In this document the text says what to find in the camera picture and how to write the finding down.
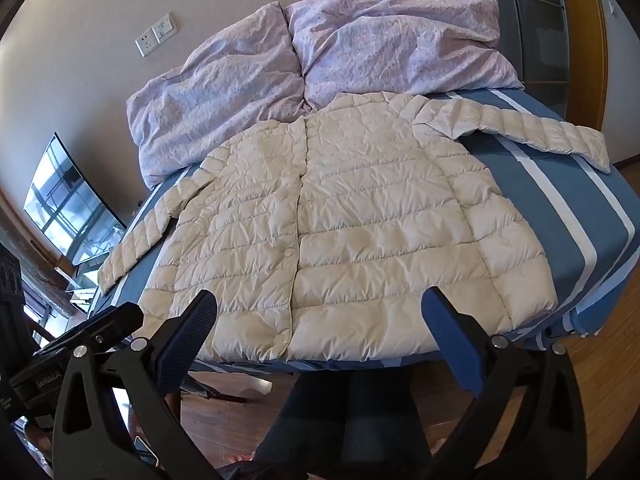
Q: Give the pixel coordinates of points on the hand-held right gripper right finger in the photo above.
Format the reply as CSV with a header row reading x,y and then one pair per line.
x,y
450,342

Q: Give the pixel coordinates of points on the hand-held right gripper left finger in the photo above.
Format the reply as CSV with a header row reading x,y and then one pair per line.
x,y
189,340

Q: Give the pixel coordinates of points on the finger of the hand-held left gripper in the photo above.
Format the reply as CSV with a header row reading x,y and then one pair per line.
x,y
100,327

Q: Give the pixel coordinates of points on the cream puffer jacket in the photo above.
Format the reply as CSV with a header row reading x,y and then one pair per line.
x,y
350,220

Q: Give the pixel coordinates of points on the flat screen television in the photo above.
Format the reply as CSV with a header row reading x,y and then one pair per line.
x,y
65,200

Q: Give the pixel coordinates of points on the person's bare foot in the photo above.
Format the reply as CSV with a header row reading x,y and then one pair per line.
x,y
240,462

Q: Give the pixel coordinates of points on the person's legs in dark trousers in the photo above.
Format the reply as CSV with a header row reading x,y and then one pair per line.
x,y
325,410

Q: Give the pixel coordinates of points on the blue striped bed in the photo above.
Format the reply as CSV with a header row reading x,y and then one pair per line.
x,y
550,210

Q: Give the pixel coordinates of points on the lilac floral duvet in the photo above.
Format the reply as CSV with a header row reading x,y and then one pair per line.
x,y
225,90

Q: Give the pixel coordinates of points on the dark glass door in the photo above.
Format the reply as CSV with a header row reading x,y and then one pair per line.
x,y
525,25

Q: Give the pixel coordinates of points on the white wall socket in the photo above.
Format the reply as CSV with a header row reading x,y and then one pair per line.
x,y
146,43

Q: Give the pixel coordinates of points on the wooden door frame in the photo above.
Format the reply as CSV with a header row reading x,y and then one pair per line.
x,y
585,35

